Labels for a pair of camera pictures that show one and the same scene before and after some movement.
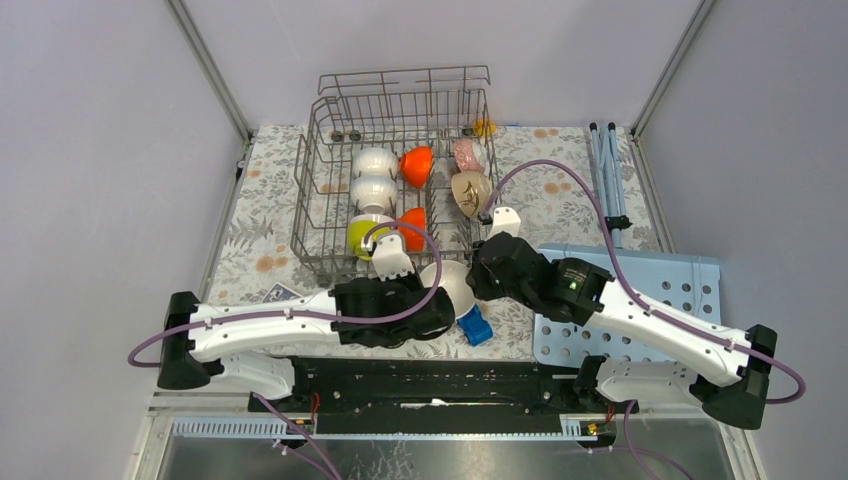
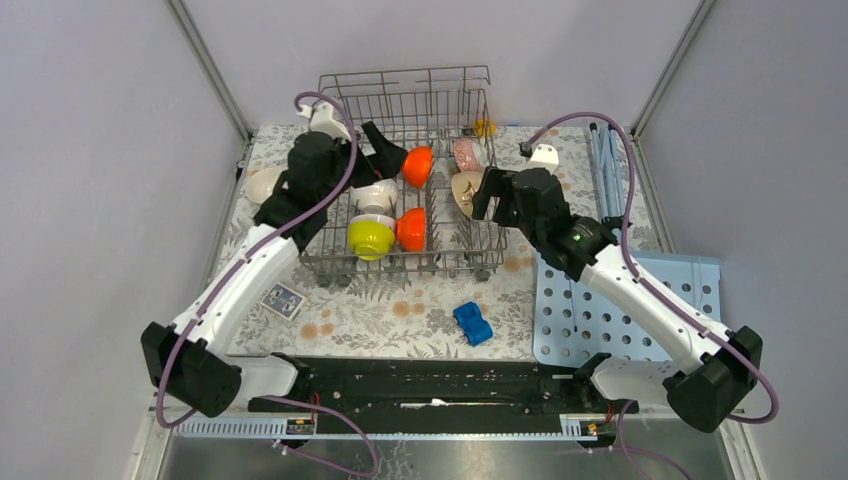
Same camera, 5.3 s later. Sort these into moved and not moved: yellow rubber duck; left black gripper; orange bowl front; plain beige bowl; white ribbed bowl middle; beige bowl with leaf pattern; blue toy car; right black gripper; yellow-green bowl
Moved: right black gripper; left black gripper; plain beige bowl
Not moved: yellow rubber duck; beige bowl with leaf pattern; yellow-green bowl; blue toy car; orange bowl front; white ribbed bowl middle
